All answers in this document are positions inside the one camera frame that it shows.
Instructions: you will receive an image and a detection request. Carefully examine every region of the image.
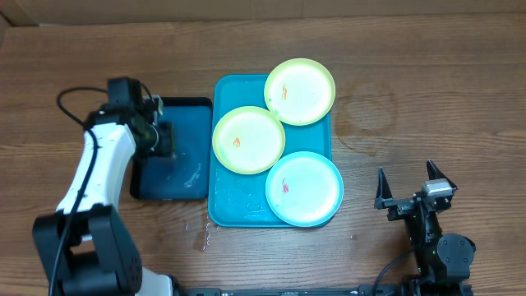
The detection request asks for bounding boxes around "blue serving tray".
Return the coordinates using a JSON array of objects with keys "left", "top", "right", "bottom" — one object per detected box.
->
[{"left": 208, "top": 74, "right": 332, "bottom": 228}]

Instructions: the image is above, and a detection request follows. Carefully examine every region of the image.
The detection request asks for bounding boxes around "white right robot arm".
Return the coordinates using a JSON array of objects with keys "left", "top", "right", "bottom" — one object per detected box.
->
[{"left": 371, "top": 160, "right": 476, "bottom": 296}]

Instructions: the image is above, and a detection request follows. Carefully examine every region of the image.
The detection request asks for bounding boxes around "light blue plate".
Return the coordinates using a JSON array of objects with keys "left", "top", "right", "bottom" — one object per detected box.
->
[{"left": 265, "top": 151, "right": 344, "bottom": 228}]

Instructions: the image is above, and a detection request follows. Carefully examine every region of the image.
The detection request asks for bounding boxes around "black water tray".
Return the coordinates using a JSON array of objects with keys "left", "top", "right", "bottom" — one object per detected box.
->
[{"left": 130, "top": 97, "right": 213, "bottom": 201}]

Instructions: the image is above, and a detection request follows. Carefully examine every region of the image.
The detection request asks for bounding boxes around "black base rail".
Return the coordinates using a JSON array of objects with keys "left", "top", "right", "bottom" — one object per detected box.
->
[{"left": 175, "top": 284, "right": 474, "bottom": 296}]

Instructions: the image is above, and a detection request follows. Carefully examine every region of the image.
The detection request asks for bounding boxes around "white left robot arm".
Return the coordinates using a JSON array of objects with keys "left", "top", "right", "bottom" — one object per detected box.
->
[{"left": 32, "top": 77, "right": 184, "bottom": 296}]

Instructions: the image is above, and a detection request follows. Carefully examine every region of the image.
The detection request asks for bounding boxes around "yellow plate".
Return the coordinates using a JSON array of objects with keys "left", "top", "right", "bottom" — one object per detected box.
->
[
  {"left": 264, "top": 58, "right": 335, "bottom": 126},
  {"left": 212, "top": 106, "right": 286, "bottom": 174}
]

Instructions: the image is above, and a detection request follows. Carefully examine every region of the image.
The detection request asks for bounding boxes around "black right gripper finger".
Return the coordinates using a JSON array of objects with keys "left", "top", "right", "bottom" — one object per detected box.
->
[
  {"left": 427, "top": 160, "right": 457, "bottom": 190},
  {"left": 376, "top": 167, "right": 393, "bottom": 201}
]

